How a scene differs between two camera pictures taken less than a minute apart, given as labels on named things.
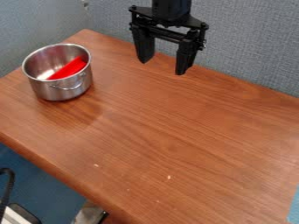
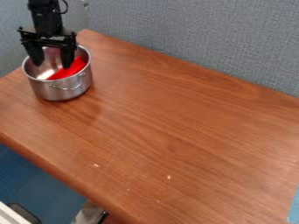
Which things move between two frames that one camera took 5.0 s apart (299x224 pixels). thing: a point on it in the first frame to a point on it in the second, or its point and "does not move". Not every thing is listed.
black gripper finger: [185, 54] to [68, 53]
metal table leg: [89, 215] does not move
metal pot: [41, 62] does not move
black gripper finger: [144, 38] to [36, 52]
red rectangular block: [69, 69] does not move
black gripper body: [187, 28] to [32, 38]
